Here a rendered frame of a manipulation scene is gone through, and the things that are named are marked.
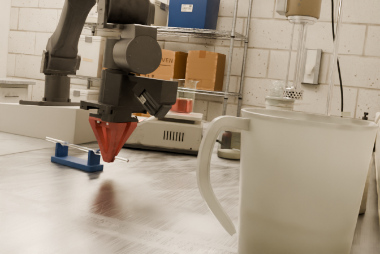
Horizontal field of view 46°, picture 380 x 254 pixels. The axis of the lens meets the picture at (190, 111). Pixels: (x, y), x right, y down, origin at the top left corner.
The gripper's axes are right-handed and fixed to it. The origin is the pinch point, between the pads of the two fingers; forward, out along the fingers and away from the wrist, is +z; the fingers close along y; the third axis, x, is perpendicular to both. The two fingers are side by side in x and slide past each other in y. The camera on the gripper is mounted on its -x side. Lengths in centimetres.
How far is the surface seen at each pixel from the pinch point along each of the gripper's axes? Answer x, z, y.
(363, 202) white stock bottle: -38.6, -0.2, 13.1
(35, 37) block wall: 307, -30, 230
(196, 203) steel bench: -19.4, 2.3, -2.8
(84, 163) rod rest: 4.3, 2.0, -1.0
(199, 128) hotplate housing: 0.4, -3.7, 29.9
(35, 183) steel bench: 1.5, 3.0, -13.4
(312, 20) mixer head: -7, -36, 76
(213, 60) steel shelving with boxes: 110, -27, 228
